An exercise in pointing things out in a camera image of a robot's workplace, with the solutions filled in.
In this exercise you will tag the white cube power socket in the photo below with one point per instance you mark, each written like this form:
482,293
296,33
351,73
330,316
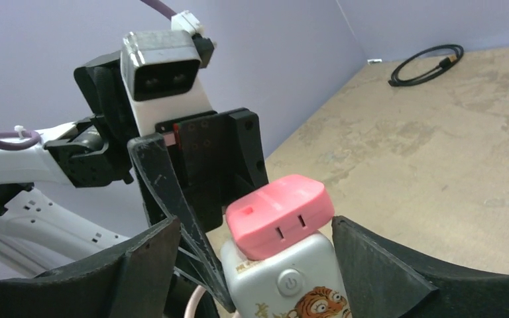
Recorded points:
303,280

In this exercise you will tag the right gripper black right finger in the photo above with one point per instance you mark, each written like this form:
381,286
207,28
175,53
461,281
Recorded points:
386,279

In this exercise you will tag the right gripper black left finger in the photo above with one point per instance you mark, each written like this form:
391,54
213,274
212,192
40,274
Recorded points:
130,279

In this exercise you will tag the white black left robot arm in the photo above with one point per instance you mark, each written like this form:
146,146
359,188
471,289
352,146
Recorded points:
39,235

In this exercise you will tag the pink plug adapter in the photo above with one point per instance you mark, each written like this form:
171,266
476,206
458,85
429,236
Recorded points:
278,215

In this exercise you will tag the pink round socket with cord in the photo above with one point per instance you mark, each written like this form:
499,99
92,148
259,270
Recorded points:
193,302

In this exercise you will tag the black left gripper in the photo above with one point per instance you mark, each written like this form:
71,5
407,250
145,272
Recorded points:
216,159

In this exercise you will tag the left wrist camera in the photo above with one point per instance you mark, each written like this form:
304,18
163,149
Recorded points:
159,70

